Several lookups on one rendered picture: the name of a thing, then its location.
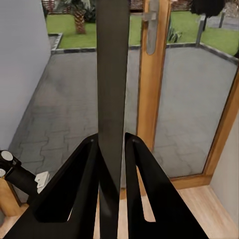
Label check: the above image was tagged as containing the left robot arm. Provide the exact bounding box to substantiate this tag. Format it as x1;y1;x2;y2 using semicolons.
0;150;51;205

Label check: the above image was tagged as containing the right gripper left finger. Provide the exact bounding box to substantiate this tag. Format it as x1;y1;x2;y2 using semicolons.
3;133;100;239

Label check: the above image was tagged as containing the poster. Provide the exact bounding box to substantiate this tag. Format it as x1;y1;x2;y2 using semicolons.
96;0;131;239

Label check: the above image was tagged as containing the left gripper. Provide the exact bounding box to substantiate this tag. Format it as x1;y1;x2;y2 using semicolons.
15;171;39;205

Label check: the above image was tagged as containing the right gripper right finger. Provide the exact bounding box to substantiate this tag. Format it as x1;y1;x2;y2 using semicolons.
125;132;209;239

